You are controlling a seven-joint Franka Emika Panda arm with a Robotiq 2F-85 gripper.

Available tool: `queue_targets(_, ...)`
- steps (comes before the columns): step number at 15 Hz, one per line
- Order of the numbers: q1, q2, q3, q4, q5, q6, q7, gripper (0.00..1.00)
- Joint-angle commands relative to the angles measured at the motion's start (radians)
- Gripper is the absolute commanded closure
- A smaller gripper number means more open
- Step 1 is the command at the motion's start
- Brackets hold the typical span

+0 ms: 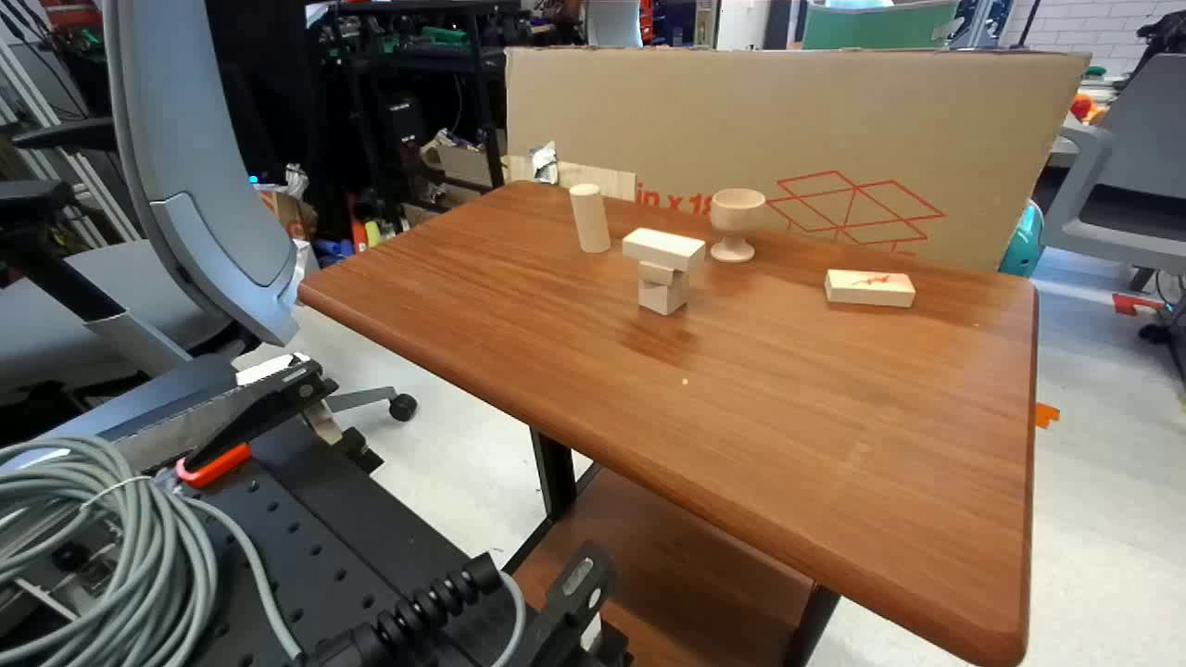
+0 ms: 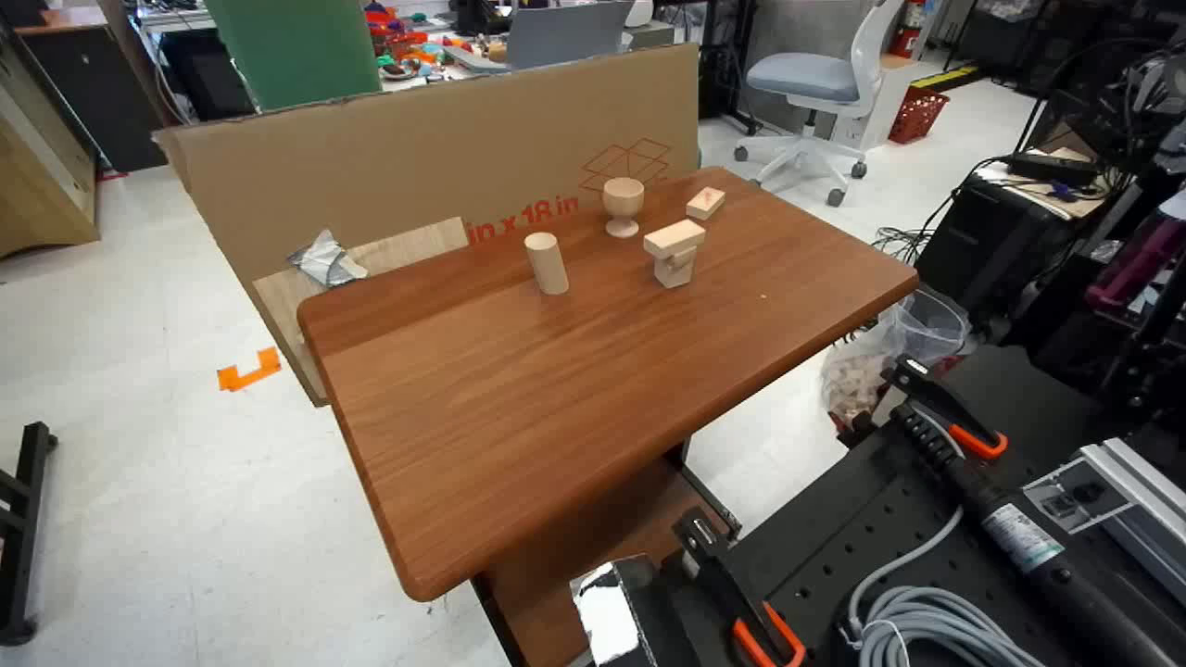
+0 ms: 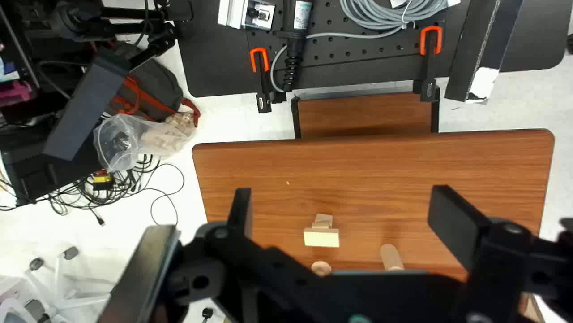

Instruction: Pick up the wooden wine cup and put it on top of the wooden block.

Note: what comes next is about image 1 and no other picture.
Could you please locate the upright wooden support block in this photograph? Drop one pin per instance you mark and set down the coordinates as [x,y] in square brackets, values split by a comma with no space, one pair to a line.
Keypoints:
[660,291]

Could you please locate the black table leg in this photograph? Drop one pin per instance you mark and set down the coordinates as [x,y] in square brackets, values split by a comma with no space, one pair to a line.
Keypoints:
[554,470]

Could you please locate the black shelf rack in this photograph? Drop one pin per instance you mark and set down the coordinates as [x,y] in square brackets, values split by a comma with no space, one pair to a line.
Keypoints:
[409,122]

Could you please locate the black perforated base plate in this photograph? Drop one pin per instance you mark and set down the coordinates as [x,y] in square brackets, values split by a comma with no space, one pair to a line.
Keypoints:
[323,556]

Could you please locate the teal ball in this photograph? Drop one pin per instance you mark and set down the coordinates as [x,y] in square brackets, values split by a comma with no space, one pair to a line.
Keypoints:
[1023,241]

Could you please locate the orange tag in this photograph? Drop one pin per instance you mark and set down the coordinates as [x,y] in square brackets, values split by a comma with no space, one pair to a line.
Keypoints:
[1045,417]

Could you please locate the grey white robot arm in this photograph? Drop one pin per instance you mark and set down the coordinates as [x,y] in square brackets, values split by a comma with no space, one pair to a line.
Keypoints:
[186,148]

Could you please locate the grey office chair black armrests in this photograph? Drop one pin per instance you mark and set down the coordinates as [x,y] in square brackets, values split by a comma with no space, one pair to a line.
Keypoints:
[77,322]

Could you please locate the large cardboard box red print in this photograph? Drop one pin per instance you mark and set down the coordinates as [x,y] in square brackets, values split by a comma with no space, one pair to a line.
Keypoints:
[744,122]

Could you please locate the wooden wine cup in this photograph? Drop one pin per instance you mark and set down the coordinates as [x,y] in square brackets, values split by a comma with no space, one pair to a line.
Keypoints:
[734,213]

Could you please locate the wooden block red writing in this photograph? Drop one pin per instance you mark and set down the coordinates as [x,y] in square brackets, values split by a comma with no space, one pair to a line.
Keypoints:
[869,285]

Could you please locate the wooden cylinder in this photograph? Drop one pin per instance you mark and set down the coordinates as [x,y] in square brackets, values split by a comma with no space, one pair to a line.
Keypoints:
[590,221]

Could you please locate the green board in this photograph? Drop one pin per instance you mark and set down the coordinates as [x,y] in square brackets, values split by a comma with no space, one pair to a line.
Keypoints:
[876,23]

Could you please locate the flat rectangular wooden block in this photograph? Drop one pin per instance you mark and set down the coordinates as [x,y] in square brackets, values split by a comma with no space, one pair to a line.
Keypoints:
[666,247]

